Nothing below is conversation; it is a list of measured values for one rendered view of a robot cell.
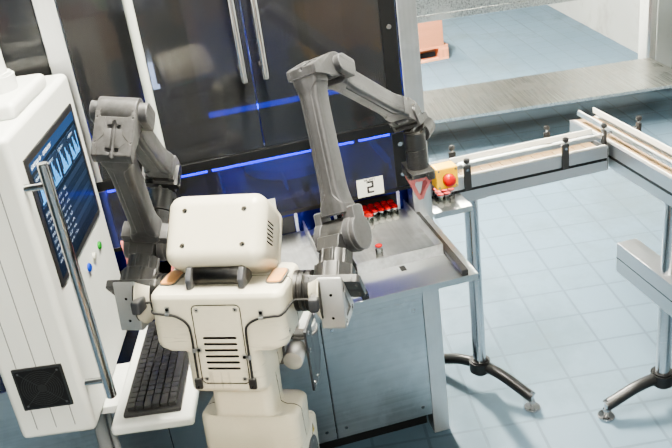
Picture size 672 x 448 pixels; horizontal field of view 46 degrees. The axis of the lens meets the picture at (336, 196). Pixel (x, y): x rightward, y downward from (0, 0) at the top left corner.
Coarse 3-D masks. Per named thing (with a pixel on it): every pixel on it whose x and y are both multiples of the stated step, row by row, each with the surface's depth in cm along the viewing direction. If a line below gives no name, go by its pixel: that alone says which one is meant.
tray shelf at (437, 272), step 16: (432, 224) 247; (448, 240) 237; (368, 272) 225; (384, 272) 224; (400, 272) 223; (416, 272) 222; (432, 272) 221; (448, 272) 220; (368, 288) 217; (384, 288) 216; (400, 288) 215; (416, 288) 215; (432, 288) 216; (368, 304) 213
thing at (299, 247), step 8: (304, 224) 250; (296, 232) 253; (304, 232) 252; (288, 240) 249; (296, 240) 248; (304, 240) 247; (312, 240) 240; (288, 248) 244; (296, 248) 243; (304, 248) 243; (312, 248) 242; (288, 256) 239; (296, 256) 239; (304, 256) 238; (312, 256) 237; (296, 264) 234; (304, 264) 234; (312, 264) 233
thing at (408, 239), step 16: (384, 224) 251; (400, 224) 249; (416, 224) 248; (384, 240) 241; (400, 240) 240; (416, 240) 239; (432, 240) 236; (368, 256) 233; (384, 256) 232; (400, 256) 226; (416, 256) 227; (432, 256) 229
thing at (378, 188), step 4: (376, 176) 244; (380, 176) 244; (360, 180) 243; (364, 180) 243; (368, 180) 243; (376, 180) 244; (380, 180) 244; (356, 184) 243; (360, 184) 243; (364, 184) 244; (368, 184) 244; (376, 184) 245; (380, 184) 245; (360, 188) 244; (364, 188) 244; (372, 188) 245; (376, 188) 245; (380, 188) 246; (360, 192) 244; (364, 192) 245; (376, 192) 246; (380, 192) 246; (360, 196) 245; (364, 196) 245
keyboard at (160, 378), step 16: (144, 352) 212; (160, 352) 211; (176, 352) 210; (144, 368) 205; (160, 368) 204; (176, 368) 203; (144, 384) 198; (160, 384) 198; (176, 384) 197; (128, 400) 195; (144, 400) 193; (160, 400) 193; (176, 400) 192; (128, 416) 191
